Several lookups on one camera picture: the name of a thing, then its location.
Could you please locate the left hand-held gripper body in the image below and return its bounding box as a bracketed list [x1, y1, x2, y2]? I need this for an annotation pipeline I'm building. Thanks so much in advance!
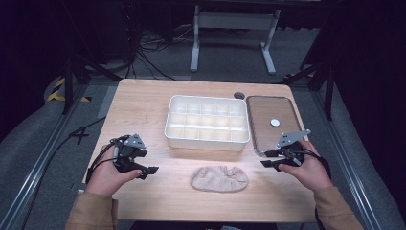
[109, 133, 149, 173]

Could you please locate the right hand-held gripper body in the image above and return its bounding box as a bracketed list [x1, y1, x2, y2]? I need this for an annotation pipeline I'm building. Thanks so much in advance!
[275, 128, 312, 168]

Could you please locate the beige sock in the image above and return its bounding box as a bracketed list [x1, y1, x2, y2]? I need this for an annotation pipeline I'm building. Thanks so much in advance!
[190, 165, 250, 194]

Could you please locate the white compartment box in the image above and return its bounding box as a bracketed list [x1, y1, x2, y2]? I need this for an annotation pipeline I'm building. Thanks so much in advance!
[164, 94, 251, 152]

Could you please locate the person's left hand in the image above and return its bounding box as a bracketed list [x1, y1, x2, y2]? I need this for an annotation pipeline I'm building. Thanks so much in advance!
[84, 144, 144, 196]

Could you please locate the person's right hand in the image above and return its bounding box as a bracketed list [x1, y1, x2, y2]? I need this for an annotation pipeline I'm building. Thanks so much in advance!
[277, 139, 335, 193]

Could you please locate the black metal stand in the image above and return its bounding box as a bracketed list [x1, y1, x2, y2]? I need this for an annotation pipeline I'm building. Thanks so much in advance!
[61, 47, 123, 116]
[280, 60, 337, 122]

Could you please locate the yellow black hazard tape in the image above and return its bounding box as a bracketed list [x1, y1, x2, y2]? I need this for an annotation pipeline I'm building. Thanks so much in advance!
[46, 77, 93, 104]

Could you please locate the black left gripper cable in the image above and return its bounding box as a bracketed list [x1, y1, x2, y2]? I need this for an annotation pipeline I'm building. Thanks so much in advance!
[85, 135, 131, 185]

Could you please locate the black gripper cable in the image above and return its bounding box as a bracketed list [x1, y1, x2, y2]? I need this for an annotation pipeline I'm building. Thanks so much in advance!
[303, 148, 333, 180]
[85, 135, 131, 185]

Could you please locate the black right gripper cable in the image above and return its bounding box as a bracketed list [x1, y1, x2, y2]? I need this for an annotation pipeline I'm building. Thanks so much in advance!
[303, 148, 333, 180]

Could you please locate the black floor cable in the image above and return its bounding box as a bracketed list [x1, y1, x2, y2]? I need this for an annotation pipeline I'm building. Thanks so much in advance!
[47, 116, 107, 161]

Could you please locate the bundle of black cables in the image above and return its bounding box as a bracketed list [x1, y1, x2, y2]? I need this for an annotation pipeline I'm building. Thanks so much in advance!
[125, 27, 194, 81]

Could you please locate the grey metal stand frame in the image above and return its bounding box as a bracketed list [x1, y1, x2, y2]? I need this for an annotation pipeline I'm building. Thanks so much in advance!
[190, 4, 282, 77]

